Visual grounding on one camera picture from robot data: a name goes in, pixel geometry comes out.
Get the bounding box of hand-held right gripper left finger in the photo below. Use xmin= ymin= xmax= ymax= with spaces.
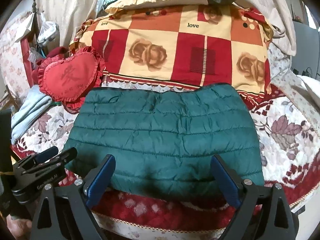
xmin=30 ymin=154 xmax=116 ymax=240

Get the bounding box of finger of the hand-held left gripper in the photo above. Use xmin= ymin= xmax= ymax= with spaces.
xmin=54 ymin=147 xmax=78 ymax=171
xmin=32 ymin=146 xmax=59 ymax=164

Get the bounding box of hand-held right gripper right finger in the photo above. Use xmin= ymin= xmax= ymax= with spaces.
xmin=211 ymin=154 xmax=300 ymax=240

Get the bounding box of green puffer jacket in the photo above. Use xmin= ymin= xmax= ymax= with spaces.
xmin=64 ymin=82 xmax=265 ymax=202

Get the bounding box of person's left hand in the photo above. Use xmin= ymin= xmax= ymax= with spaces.
xmin=6 ymin=214 xmax=34 ymax=240

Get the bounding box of light blue folded towel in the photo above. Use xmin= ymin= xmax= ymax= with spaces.
xmin=10 ymin=89 xmax=53 ymax=141

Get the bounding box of red and white floral blanket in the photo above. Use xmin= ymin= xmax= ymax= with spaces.
xmin=10 ymin=75 xmax=320 ymax=240

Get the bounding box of red heart-shaped ruffled pillow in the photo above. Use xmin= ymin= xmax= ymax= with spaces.
xmin=37 ymin=46 xmax=107 ymax=111

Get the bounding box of clear plastic bag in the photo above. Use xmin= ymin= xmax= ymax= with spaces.
xmin=37 ymin=21 xmax=59 ymax=47

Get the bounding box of white folded cloth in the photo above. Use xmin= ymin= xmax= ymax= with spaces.
xmin=299 ymin=74 xmax=320 ymax=99

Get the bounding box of white paper bag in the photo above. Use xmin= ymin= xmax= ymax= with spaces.
xmin=14 ymin=12 xmax=36 ymax=43

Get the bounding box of red and cream rose quilt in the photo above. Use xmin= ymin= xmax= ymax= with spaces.
xmin=69 ymin=4 xmax=272 ymax=101

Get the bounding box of white curtain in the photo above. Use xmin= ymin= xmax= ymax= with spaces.
xmin=32 ymin=0 xmax=120 ymax=27

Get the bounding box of grey appliance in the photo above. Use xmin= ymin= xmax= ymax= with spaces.
xmin=292 ymin=20 xmax=320 ymax=77

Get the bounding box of white draped cloth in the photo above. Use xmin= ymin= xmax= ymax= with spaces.
xmin=230 ymin=0 xmax=297 ymax=57

